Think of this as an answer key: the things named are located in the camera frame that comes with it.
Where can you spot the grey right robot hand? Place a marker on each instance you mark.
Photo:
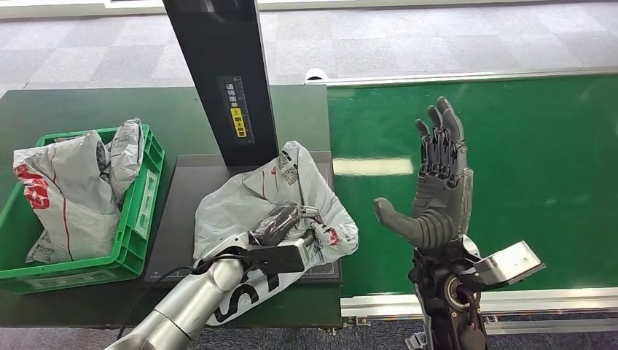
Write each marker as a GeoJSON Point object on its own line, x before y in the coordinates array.
{"type": "Point", "coordinates": [442, 193]}

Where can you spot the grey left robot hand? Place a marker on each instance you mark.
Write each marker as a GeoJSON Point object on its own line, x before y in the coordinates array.
{"type": "Point", "coordinates": [277, 223]}

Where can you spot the grey plastic mailer package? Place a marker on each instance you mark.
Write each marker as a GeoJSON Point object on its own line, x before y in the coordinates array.
{"type": "Point", "coordinates": [231, 212]}

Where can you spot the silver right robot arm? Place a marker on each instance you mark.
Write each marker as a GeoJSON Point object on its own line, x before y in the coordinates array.
{"type": "Point", "coordinates": [451, 304]}

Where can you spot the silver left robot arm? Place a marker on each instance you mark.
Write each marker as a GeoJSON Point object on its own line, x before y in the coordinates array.
{"type": "Point", "coordinates": [193, 299]}

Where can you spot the green conveyor belt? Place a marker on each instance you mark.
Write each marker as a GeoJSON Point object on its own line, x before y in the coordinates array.
{"type": "Point", "coordinates": [531, 169]}

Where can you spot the black inbound scanner machine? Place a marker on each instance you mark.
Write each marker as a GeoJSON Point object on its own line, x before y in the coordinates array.
{"type": "Point", "coordinates": [222, 48]}

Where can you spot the black yellow label strip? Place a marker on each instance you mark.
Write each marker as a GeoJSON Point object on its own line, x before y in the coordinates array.
{"type": "Point", "coordinates": [236, 111]}

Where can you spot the green plastic crate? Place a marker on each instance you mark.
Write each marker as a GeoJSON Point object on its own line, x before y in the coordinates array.
{"type": "Point", "coordinates": [137, 227]}

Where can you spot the small crumpled grey mailer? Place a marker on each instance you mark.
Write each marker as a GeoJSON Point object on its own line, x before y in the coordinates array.
{"type": "Point", "coordinates": [126, 149]}

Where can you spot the large grey mailer red print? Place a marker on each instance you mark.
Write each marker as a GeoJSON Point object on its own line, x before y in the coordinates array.
{"type": "Point", "coordinates": [72, 193]}

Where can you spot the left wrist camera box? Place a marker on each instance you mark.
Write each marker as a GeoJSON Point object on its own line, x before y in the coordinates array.
{"type": "Point", "coordinates": [280, 258]}

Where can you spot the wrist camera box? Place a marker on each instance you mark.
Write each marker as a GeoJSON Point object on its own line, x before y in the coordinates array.
{"type": "Point", "coordinates": [280, 258]}
{"type": "Point", "coordinates": [509, 263]}

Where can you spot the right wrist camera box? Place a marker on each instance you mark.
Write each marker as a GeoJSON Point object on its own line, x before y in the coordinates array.
{"type": "Point", "coordinates": [509, 263]}

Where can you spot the metal conveyor leg bracket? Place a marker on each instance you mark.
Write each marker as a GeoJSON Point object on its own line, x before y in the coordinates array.
{"type": "Point", "coordinates": [415, 340]}

